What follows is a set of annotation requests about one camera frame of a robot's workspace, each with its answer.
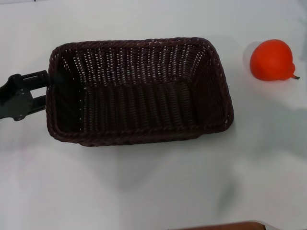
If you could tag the dark brown woven basket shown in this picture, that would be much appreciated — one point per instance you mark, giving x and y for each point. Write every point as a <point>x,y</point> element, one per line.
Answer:
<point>144,103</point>

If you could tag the brown rounded object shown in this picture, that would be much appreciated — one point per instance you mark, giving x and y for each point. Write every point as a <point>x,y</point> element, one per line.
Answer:
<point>227,226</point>

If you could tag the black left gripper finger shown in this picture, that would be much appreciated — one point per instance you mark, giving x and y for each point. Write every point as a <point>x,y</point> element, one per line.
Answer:
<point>39,104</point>
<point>36,79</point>

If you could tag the orange-red toy pear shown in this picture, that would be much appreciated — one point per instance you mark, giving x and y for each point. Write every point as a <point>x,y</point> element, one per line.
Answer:
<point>269,60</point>

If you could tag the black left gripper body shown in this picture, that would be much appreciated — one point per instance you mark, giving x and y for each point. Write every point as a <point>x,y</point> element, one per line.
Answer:
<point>14,100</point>

